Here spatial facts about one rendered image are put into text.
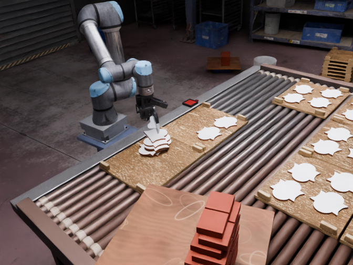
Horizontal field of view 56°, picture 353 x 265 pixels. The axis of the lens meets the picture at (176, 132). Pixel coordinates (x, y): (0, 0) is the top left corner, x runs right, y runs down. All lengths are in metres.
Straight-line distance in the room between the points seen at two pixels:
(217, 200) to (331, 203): 0.68
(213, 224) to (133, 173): 0.80
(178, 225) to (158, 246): 0.11
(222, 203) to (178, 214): 0.35
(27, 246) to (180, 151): 1.50
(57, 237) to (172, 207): 0.45
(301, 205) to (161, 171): 0.64
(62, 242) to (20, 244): 1.46
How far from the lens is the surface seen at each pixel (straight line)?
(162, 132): 1.75
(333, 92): 2.41
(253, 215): 1.24
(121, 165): 1.66
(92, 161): 1.77
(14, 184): 3.38
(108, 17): 1.86
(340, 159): 1.78
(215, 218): 0.88
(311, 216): 1.43
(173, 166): 1.61
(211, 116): 2.01
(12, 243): 2.84
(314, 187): 1.56
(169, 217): 1.22
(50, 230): 1.42
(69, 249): 1.33
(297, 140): 1.88
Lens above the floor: 1.92
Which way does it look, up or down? 32 degrees down
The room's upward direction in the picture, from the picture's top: 3 degrees counter-clockwise
